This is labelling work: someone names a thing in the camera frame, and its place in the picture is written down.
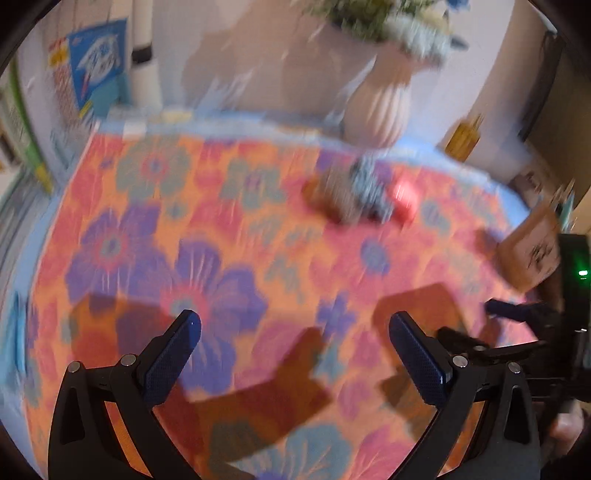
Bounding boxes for floral orange tablecloth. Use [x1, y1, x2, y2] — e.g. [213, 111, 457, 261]
[0, 117, 555, 480]

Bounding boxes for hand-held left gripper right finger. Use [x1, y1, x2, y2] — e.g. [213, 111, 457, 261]
[389, 311, 541, 480]

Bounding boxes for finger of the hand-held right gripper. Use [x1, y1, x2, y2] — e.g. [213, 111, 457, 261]
[485, 299, 555, 325]
[436, 327, 546, 366]

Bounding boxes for white ribbed vase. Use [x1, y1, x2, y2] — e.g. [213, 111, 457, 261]
[344, 46, 411, 148]

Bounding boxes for row of upright books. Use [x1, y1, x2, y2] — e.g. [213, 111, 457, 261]
[0, 69, 54, 195]

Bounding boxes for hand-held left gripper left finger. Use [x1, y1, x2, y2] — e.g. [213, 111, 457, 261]
[48, 310, 201, 480]

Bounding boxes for bamboo pen holder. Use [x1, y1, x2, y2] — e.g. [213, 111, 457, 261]
[496, 203, 561, 291]

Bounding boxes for teal carrot-shaped pen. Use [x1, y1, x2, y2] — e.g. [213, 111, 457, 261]
[556, 180, 577, 227]

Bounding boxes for blue cover workbook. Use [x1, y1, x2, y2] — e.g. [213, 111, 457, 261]
[48, 18, 132, 121]

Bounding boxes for grey blue patterned soft item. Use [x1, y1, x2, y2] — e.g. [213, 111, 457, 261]
[346, 154, 400, 220]

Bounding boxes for red orange soft pouch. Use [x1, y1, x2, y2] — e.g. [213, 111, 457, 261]
[392, 180, 421, 217]

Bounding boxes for white desk lamp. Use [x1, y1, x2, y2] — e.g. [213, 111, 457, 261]
[130, 0, 162, 107]

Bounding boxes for amber glass bottle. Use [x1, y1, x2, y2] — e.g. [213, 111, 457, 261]
[443, 115, 483, 160]

